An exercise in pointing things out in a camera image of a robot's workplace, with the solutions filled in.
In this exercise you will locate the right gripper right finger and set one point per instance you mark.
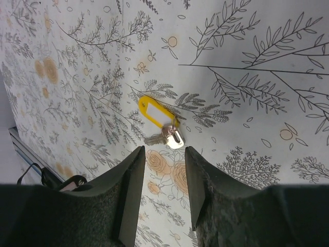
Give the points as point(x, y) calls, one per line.
point(226, 212)

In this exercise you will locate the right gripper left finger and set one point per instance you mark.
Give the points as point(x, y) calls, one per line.
point(101, 212)

